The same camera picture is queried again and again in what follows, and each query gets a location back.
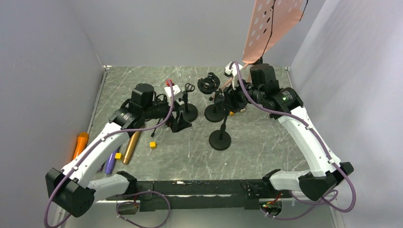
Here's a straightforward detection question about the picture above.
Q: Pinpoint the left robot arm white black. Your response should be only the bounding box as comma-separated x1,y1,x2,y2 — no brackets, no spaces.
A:
45,80,192,218

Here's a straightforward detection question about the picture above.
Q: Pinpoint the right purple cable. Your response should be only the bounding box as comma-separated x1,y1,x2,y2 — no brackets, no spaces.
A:
230,61,357,213

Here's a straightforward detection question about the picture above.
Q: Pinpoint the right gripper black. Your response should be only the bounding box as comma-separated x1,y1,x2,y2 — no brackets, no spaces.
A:
221,75,265,113

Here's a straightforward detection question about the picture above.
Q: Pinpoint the purple microphone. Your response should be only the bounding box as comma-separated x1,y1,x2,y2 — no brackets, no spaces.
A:
105,147,120,174

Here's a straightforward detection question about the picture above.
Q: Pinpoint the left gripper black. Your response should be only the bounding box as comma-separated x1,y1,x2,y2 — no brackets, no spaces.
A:
143,97,192,132

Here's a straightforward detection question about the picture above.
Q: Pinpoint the colourful toy block car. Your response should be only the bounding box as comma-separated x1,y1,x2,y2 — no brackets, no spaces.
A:
229,108,246,116

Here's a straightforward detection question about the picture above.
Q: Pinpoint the purple cable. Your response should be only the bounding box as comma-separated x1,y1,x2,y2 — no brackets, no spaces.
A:
230,61,357,213
43,81,175,228

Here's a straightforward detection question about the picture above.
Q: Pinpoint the orange microphone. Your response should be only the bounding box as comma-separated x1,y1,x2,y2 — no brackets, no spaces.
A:
72,132,89,160

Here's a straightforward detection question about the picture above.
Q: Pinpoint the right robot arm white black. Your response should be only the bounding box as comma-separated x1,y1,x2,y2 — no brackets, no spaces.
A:
224,62,354,201

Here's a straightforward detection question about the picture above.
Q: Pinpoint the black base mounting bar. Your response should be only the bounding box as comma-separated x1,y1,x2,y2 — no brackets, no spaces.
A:
107,179,289,212

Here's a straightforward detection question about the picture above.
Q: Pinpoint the gold microphone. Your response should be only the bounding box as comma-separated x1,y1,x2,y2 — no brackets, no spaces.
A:
122,131,141,164

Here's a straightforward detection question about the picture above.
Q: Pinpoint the pink music stand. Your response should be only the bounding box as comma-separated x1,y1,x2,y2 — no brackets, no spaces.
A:
209,0,309,101

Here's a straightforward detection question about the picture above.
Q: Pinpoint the black round base mic stand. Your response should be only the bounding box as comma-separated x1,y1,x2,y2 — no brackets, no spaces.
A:
181,83,198,122

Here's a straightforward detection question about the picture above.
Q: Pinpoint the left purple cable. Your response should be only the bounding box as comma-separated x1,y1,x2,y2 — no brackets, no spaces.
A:
43,81,175,228

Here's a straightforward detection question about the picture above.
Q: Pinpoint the yellow cube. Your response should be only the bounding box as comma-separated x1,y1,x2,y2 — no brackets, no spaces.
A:
149,142,157,149
115,152,123,160

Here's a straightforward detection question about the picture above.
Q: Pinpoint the black shock mount desk stand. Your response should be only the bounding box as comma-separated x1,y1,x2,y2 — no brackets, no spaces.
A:
197,72,224,123

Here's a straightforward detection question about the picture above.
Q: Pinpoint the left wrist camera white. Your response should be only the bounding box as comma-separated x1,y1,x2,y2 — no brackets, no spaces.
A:
164,79,183,106

